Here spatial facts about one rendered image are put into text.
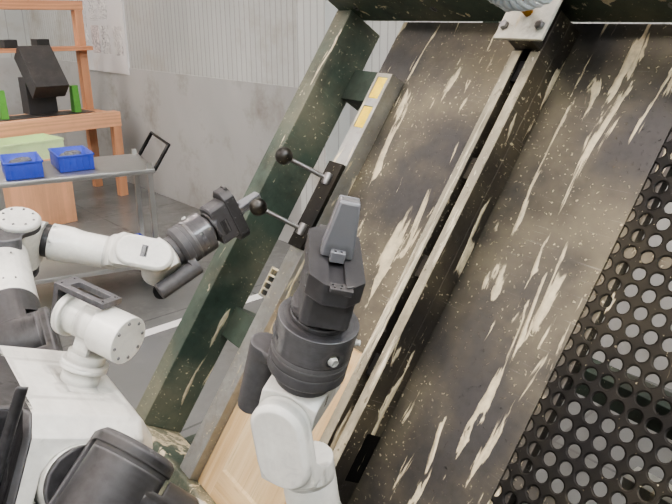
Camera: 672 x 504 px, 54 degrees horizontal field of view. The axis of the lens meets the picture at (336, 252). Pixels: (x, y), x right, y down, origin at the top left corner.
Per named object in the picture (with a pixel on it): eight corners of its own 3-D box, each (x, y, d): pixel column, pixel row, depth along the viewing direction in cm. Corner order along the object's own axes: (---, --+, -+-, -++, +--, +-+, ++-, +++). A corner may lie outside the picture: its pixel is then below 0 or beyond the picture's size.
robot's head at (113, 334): (99, 383, 85) (119, 319, 84) (41, 353, 88) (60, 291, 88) (132, 376, 91) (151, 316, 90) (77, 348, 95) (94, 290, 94)
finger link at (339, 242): (366, 202, 63) (351, 257, 66) (334, 196, 63) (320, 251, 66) (367, 210, 62) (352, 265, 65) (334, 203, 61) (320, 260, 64)
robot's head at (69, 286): (88, 359, 87) (95, 307, 85) (40, 335, 90) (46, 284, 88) (122, 344, 93) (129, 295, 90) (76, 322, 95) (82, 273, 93)
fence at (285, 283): (194, 469, 144) (179, 467, 141) (388, 81, 147) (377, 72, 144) (204, 482, 140) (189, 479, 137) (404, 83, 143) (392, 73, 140)
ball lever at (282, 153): (326, 189, 143) (271, 160, 140) (334, 173, 143) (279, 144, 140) (329, 188, 139) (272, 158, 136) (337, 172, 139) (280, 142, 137)
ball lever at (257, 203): (301, 239, 142) (245, 210, 140) (309, 223, 142) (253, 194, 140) (304, 240, 139) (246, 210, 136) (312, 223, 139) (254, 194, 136)
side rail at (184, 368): (171, 421, 167) (133, 412, 159) (365, 35, 170) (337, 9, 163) (181, 433, 162) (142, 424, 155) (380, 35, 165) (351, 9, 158)
